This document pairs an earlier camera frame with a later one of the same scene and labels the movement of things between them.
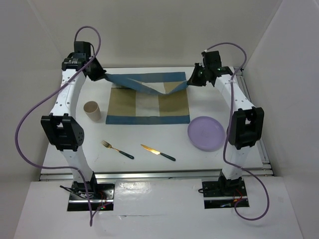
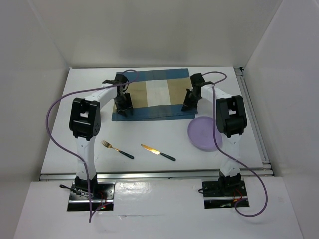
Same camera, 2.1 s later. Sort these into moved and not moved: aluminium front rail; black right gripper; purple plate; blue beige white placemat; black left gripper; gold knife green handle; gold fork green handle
Moved: blue beige white placemat; black left gripper; black right gripper
Not moved: gold fork green handle; purple plate; aluminium front rail; gold knife green handle
